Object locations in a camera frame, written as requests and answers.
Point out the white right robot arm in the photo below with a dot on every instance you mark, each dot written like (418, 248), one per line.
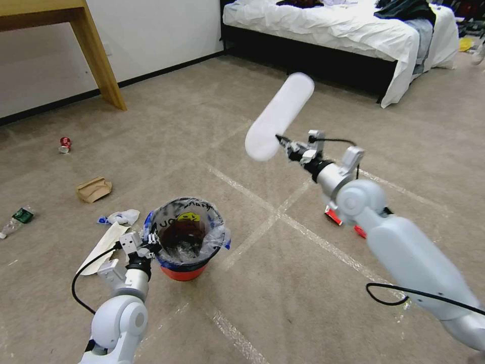
(401, 242)

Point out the red trash bin with bag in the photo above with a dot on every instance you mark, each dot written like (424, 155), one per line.
(189, 235)

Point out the dark clutter pile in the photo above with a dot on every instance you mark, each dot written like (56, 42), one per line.
(471, 19)

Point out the white plastic bottle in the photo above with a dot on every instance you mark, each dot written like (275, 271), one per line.
(279, 115)

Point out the dark red garment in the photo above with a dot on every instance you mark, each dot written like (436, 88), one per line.
(299, 3)

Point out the white object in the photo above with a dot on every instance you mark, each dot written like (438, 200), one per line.
(479, 53)

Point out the wooden table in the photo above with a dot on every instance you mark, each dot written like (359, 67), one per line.
(91, 45)

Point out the grey blue garment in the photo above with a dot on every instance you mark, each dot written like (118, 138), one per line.
(422, 41)

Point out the dark clothes pile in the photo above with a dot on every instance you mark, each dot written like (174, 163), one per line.
(405, 9)

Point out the clear bottle green label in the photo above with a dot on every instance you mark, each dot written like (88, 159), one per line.
(17, 220)

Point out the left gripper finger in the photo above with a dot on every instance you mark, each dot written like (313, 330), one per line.
(156, 244)
(147, 240)

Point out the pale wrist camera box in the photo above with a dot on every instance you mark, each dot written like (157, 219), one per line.
(316, 137)
(130, 242)

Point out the white blue plastic wrapper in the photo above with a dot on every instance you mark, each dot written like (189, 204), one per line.
(121, 217)

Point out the small red wrapper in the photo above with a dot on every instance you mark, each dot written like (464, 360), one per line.
(360, 231)

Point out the crumpled brown paper bag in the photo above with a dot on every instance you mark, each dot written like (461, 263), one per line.
(94, 189)

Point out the bed with white sheet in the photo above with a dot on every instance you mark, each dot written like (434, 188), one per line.
(341, 34)

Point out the red snack wrapper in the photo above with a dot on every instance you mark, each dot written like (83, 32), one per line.
(334, 217)

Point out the yellow crumpled item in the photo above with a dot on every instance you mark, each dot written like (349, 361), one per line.
(465, 44)

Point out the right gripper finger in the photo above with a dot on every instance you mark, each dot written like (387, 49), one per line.
(294, 154)
(289, 142)

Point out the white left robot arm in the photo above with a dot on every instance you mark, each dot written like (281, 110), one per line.
(121, 322)

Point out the crushed red can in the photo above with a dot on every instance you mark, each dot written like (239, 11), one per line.
(65, 145)

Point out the white paper sheet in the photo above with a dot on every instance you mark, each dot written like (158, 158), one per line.
(102, 246)

